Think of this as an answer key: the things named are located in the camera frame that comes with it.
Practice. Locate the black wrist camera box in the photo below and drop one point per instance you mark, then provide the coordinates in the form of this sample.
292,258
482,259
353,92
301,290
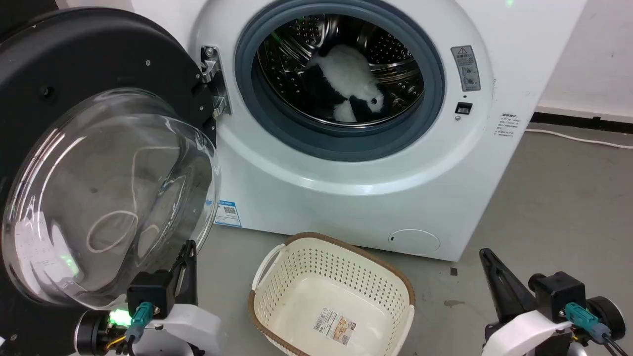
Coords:
150,291
558,294

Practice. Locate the white front-load washing machine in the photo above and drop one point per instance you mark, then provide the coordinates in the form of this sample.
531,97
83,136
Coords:
346,207

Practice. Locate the black and white panda plush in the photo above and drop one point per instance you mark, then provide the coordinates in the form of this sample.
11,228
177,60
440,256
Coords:
346,74

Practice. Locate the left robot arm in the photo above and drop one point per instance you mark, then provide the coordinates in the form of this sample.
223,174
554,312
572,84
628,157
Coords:
91,333

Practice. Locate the metal door hinge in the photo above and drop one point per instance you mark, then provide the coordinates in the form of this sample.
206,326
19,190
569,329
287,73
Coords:
213,74

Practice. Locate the black baseboard strip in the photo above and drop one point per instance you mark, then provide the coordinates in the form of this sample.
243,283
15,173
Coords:
583,122

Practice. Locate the grey warning sticker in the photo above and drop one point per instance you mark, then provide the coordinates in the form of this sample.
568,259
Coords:
466,69

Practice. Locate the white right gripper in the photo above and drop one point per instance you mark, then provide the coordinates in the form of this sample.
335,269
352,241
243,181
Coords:
526,333

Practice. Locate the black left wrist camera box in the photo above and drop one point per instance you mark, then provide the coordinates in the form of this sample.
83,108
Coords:
150,291

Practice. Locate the stainless steel washer drum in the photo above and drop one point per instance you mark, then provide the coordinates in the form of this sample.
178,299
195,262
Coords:
395,54

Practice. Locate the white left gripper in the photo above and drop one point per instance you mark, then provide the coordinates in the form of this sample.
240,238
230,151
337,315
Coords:
190,324

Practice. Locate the black door latch socket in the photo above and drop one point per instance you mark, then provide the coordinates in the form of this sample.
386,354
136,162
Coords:
463,108

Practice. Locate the black printed text sticker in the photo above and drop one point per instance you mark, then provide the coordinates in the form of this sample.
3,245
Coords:
507,126

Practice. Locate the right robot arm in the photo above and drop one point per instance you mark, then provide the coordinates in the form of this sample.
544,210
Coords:
607,316

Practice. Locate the blue and white label sticker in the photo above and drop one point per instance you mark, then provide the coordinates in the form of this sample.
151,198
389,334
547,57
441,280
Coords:
227,213

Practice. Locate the paper label with barcode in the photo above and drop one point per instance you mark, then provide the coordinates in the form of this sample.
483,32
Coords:
335,326

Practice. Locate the cream plastic laundry basket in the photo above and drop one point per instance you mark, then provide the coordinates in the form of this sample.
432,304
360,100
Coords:
316,277

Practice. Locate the black washer door with glass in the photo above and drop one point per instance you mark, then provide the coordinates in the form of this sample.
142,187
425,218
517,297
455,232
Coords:
74,59

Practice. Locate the round white filter cover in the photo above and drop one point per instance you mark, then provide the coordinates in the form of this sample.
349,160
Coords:
414,242

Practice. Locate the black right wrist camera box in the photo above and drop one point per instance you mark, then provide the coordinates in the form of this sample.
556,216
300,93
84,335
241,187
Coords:
558,294

